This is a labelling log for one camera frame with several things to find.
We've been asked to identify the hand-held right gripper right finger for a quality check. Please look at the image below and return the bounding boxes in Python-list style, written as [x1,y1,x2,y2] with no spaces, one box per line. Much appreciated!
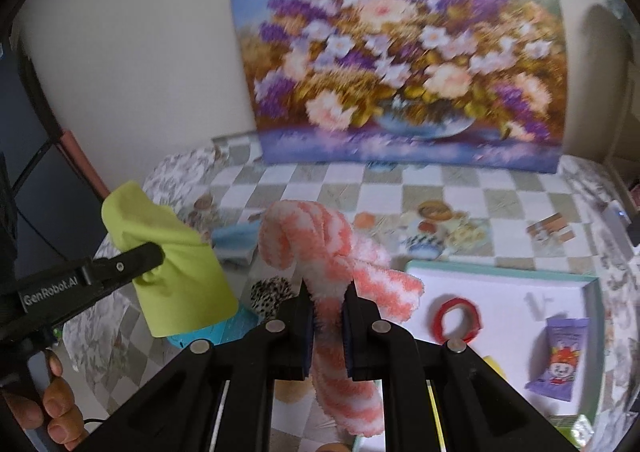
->
[341,279,571,452]

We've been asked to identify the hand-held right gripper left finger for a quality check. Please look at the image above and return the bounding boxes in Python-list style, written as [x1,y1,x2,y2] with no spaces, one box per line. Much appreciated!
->
[75,279,316,452]

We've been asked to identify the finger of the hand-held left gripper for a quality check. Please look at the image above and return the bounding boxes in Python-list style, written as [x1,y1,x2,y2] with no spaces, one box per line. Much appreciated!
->
[82,241,165,294]

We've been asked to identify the leopard print scrunchie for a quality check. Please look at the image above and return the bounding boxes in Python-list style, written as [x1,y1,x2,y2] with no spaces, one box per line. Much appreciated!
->
[249,277,296,320]

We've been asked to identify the beige egg-shaped sponge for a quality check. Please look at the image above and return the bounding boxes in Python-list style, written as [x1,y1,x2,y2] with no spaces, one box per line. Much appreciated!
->
[274,378,312,404]

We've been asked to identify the yellow-green cloth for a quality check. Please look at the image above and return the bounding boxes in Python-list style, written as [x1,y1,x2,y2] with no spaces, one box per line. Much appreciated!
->
[101,181,240,338]

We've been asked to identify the pink white striped fluffy cloth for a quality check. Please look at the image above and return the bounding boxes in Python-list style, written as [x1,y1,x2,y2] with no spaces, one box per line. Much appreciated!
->
[257,199,425,438]

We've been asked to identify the light blue cloth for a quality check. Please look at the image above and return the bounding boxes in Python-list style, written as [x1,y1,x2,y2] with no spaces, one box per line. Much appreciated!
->
[210,225,261,265]

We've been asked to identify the red tape roll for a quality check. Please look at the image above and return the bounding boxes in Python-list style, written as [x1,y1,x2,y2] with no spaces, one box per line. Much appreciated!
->
[432,297,483,344]

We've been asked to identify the yellow packet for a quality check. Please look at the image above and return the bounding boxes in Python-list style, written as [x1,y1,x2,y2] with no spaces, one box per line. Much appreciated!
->
[482,356,508,380]

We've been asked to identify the white tray with teal rim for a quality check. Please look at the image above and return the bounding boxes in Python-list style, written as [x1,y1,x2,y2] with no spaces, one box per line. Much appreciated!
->
[350,259,601,452]

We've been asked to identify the purple snack packet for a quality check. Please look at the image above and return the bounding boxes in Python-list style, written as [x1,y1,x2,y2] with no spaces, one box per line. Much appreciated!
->
[524,316,591,402]

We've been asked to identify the green silver packet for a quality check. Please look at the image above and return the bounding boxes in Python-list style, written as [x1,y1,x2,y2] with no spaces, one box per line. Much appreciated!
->
[552,414,593,450]

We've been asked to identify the person's left hand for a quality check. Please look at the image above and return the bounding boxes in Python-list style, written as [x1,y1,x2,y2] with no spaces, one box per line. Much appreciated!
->
[0,351,86,452]

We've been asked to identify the teal plastic container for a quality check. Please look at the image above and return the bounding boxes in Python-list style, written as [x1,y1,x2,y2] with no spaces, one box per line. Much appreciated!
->
[167,307,271,348]

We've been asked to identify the dark cabinet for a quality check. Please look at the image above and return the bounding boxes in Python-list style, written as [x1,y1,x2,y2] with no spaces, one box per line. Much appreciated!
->
[0,32,111,283]

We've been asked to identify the flower painting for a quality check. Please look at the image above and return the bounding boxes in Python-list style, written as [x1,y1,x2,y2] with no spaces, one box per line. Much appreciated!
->
[227,0,571,174]

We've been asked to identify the white power strip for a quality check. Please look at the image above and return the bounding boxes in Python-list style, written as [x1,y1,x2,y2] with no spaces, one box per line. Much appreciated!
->
[600,199,640,253]

